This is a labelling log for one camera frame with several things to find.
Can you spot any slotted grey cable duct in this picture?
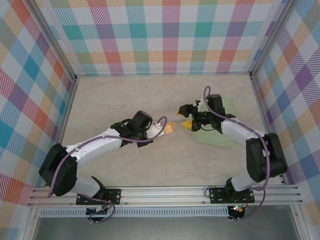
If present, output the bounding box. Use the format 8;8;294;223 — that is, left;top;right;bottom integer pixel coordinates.
39;206;230;218

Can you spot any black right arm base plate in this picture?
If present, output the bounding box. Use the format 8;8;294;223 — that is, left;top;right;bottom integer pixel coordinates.
208;186;256;205

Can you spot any small circuit board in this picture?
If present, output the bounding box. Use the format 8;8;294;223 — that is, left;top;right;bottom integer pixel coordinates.
228;204;247;215
86;206;111;217

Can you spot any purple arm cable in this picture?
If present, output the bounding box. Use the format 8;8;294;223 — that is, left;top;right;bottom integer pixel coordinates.
203;86;272;222
47;116;168;225

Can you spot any green paper box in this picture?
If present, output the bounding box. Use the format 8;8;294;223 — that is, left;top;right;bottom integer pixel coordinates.
191;97;237;148

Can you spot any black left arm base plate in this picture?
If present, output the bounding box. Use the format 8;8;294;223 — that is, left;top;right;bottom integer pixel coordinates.
75;188;123;206

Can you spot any aluminium frame post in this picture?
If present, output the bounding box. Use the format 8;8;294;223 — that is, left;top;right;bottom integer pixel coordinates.
248;0;300;81
28;0;78;82

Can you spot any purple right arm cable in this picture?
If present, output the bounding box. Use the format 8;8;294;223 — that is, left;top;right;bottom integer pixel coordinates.
203;86;272;222

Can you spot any orange paper box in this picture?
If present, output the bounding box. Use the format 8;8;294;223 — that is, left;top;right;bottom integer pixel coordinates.
163;121;185;136

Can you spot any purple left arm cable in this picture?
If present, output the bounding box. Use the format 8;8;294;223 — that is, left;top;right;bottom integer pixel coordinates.
47;116;168;225

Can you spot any grey metal panel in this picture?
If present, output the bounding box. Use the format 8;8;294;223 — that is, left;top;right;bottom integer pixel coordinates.
32;216;301;240

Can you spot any aluminium table side rail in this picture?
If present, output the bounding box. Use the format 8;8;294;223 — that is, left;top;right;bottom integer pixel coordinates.
43;76;80;188
249;74;287;186

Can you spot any aluminium mounting rail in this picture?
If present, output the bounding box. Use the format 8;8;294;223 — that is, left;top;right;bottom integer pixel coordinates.
27;184;303;207

